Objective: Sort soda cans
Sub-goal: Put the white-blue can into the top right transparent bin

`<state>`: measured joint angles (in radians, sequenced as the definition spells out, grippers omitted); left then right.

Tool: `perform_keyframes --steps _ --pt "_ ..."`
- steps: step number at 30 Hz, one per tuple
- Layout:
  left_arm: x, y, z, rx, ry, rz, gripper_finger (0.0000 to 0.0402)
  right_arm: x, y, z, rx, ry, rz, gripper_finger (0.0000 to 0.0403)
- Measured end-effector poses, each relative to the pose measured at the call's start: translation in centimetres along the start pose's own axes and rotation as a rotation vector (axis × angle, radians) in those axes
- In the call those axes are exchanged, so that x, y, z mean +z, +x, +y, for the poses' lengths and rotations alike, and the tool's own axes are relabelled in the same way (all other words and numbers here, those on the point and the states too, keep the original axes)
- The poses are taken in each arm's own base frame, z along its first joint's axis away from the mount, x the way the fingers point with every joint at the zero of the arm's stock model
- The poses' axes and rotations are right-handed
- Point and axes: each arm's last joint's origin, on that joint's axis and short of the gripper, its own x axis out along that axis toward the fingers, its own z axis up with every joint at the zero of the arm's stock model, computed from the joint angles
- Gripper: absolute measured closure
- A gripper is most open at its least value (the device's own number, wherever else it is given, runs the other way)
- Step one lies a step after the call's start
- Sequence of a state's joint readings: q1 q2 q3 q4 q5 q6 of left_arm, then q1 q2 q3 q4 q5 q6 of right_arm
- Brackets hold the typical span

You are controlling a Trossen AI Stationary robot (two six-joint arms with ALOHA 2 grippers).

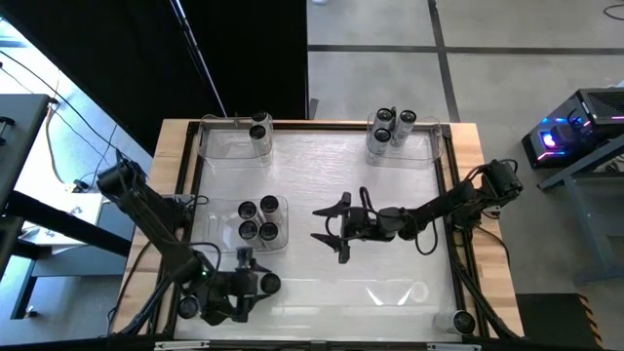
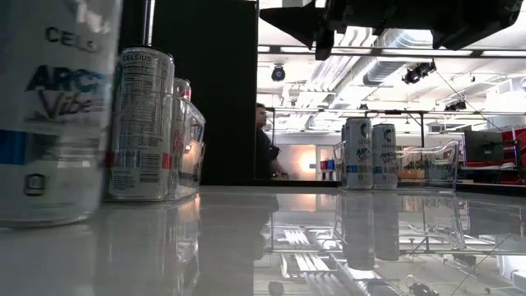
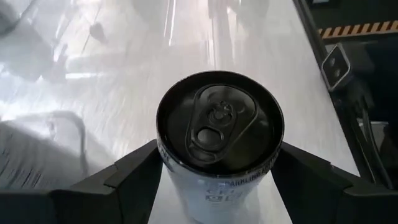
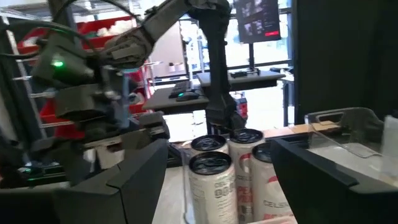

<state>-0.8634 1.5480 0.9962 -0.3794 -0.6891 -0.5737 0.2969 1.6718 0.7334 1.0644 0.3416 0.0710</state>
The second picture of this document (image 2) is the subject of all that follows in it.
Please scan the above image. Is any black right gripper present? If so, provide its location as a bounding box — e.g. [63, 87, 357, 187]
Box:
[259, 0, 436, 61]

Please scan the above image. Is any blue band Celsius can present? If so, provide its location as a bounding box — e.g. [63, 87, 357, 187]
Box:
[0, 0, 123, 229]
[371, 123, 399, 191]

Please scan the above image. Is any black ceiling track light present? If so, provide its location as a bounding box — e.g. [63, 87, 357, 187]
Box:
[401, 60, 437, 86]
[443, 99, 468, 112]

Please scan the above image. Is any person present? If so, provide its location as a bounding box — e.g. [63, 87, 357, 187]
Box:
[254, 102, 290, 181]

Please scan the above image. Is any dark computer monitor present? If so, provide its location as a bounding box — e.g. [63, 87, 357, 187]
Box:
[464, 129, 505, 164]

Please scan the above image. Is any red cabinet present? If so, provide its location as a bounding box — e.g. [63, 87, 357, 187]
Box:
[501, 127, 526, 185]

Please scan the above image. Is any black aluminium table frame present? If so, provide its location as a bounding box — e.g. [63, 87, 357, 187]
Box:
[204, 178, 526, 197]

